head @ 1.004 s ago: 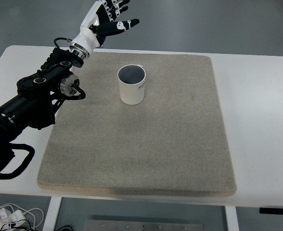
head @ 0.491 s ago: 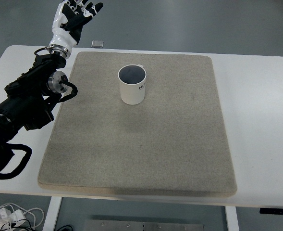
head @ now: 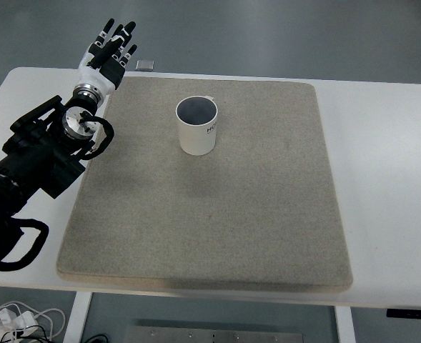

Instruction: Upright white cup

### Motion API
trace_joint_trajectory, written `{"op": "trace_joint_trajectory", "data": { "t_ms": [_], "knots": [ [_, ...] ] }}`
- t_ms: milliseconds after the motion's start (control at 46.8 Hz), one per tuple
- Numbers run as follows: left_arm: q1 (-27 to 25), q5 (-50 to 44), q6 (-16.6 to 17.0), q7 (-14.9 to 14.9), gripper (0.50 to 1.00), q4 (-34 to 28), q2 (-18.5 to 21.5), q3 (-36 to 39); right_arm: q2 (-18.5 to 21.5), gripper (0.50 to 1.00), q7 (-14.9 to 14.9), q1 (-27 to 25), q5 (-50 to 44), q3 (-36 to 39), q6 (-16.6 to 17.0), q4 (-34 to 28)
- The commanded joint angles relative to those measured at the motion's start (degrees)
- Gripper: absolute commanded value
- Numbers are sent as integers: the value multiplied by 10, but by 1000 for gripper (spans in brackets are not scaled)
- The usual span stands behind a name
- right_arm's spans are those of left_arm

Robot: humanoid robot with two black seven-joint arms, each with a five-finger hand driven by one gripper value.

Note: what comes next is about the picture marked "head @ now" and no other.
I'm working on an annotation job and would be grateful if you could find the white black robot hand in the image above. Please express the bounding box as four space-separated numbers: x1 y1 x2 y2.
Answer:
77 18 139 96

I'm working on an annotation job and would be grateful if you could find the white cup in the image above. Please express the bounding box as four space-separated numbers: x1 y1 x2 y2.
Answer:
175 94 219 156

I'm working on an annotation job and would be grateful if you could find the grey-brown felt mat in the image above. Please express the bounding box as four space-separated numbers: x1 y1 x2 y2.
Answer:
55 75 354 294

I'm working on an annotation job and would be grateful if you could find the white table leg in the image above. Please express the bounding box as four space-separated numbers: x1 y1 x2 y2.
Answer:
62 292 93 343
335 305 357 343

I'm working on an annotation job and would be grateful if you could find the white power strip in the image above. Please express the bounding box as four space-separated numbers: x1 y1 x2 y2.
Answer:
0 309 39 336

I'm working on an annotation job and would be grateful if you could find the grey metal plate with screws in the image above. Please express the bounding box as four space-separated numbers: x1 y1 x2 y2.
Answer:
124 324 306 343

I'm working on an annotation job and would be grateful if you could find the black table control panel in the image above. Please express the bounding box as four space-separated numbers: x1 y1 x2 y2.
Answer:
386 308 421 318

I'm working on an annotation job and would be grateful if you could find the white cable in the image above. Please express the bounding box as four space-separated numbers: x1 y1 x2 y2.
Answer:
0 302 67 342

